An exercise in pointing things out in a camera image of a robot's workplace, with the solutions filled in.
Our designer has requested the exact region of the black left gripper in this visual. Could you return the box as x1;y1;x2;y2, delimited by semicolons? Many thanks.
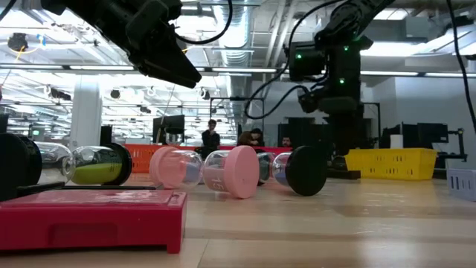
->
39;0;202;89

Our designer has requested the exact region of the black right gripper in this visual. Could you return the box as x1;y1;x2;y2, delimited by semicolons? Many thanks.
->
297;84;364;156

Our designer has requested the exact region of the yellow plastic basket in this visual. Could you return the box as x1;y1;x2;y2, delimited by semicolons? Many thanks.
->
344;147;439;182

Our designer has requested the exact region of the red box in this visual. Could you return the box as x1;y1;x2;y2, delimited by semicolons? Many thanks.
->
0;188;189;255

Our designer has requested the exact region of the black monitor on arm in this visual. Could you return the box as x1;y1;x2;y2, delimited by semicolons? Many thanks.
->
416;122;450;150

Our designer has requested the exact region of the white paper roll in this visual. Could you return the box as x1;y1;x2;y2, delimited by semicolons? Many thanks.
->
389;134;405;150

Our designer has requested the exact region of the long light bar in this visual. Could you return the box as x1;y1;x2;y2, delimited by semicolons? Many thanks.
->
0;63;476;79

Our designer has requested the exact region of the black monitor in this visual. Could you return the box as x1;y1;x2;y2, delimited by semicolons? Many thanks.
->
152;114;186;146

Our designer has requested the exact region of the red plastic basket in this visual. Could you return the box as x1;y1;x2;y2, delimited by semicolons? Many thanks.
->
185;144;295;156

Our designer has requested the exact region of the black tall cabinet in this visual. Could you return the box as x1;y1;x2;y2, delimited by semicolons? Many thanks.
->
99;125;114;146

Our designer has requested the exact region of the white pillar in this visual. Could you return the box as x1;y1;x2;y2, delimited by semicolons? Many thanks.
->
68;76;103;150

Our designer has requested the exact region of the orange plastic basket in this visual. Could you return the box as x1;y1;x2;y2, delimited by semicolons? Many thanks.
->
123;143;167;174

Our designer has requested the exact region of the pale slotted plastic box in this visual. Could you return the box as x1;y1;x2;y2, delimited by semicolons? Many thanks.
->
446;167;476;202

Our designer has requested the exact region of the silver corrugated duct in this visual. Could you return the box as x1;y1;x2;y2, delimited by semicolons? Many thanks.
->
213;0;257;68

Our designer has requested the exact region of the black metal frame rig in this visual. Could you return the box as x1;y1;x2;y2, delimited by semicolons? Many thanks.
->
209;96;266;148

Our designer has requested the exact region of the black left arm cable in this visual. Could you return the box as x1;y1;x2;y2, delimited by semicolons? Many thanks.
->
173;0;234;46

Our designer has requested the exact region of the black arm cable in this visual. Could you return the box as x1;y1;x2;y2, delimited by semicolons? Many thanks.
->
173;0;234;46
445;0;476;132

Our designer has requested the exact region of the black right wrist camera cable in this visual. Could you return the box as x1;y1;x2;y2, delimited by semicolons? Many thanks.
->
243;0;335;121

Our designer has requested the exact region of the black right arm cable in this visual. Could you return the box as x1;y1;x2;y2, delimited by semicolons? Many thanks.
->
445;0;476;132

